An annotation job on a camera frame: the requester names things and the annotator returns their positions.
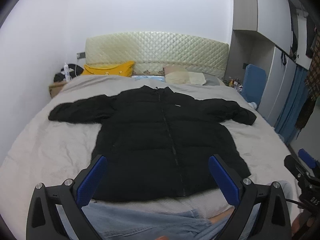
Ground wall power socket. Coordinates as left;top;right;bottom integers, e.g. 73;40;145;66
76;52;86;60

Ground small items on shelf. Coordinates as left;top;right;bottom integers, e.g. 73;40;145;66
223;77;242;91

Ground light blue bed sheet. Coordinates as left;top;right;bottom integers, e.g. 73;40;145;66
131;75;165;82

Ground white spray bottle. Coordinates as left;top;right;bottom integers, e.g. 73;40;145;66
63;63;71;82

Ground plaid hanging garment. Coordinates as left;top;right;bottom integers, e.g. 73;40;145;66
295;30;319;130

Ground blue padded chair back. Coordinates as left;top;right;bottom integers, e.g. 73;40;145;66
241;64;267;109

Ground cream quilted headboard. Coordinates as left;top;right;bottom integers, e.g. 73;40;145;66
85;31;229;79

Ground pink pillow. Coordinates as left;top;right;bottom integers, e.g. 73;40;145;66
163;66;187;76

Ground grey bed duvet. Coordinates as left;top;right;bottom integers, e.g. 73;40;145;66
1;76;297;232

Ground blue curtain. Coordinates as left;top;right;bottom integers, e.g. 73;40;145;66
275;66;309;145

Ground beige pillow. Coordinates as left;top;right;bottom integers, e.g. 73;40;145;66
165;72;191;85

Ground blue jeans leg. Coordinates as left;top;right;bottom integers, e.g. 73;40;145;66
56;179;295;240

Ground black puffer jacket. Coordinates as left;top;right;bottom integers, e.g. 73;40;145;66
48;86;257;202

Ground grey white wardrobe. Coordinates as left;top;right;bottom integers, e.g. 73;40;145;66
225;0;311;126

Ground yellow pillow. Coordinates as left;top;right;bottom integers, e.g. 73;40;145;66
81;61;135;77

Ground wooden nightstand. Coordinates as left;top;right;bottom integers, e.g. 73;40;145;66
48;81;67;98

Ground cream folded towel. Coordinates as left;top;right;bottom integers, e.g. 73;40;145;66
188;72;206;86

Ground black bag on nightstand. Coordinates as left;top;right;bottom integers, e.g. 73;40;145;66
53;63;84;82

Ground right hand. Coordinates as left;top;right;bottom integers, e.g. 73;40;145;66
291;211;309;237

